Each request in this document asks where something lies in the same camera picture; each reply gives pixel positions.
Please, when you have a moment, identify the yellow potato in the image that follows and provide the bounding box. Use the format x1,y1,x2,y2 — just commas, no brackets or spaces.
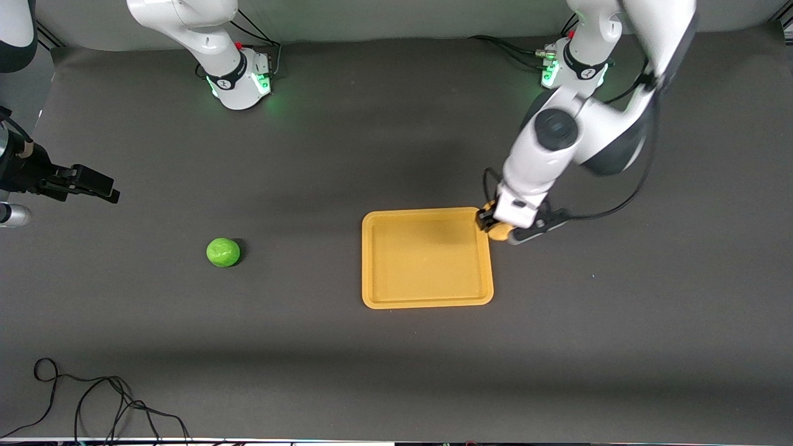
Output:
482,200,516,242

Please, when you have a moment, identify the green apple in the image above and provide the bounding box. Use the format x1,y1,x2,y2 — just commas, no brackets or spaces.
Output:
206,238,242,268

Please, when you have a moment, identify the yellow plastic tray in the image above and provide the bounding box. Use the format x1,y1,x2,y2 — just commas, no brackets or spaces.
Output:
362,207,494,309

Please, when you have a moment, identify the dark grey table mat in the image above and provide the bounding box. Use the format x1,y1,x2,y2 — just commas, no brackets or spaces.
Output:
0,26,793,442

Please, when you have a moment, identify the black left arm base cable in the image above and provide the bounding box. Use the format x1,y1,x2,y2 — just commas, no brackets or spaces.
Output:
468,12,581,70

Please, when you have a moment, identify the black arm base cable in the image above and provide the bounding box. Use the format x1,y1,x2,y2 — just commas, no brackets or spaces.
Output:
468,12,581,70
196,9,283,80

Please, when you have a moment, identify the thin black loose cable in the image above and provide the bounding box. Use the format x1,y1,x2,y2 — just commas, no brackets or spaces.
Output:
0,358,193,446

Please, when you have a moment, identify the black right arm base cable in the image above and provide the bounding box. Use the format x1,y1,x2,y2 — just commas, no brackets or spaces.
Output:
196,9,283,80

